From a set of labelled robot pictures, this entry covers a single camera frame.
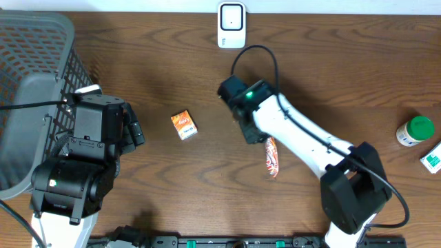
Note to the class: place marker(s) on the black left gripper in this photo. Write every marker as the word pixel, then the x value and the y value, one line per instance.
pixel 125 128

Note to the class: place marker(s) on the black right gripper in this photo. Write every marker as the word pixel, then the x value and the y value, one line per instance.
pixel 251 138

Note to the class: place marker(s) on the orange Top chocolate bar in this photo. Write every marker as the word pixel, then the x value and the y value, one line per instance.
pixel 271 152

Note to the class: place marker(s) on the small orange box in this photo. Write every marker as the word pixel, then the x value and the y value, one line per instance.
pixel 184 125

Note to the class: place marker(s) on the green-capped white bottle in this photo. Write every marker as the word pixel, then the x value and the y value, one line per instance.
pixel 415 131

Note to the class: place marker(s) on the white medicine box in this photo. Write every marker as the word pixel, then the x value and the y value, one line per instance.
pixel 432 160

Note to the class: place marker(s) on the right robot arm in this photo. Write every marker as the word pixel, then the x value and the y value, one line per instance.
pixel 352 178

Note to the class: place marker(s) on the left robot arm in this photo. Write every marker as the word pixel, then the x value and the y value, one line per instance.
pixel 69 186

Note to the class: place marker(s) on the white barcode scanner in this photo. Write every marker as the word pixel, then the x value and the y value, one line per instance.
pixel 231 29

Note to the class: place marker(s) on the grey plastic basket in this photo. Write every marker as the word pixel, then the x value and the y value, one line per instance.
pixel 39 66

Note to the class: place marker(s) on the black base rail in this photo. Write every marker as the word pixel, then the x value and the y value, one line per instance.
pixel 130 237

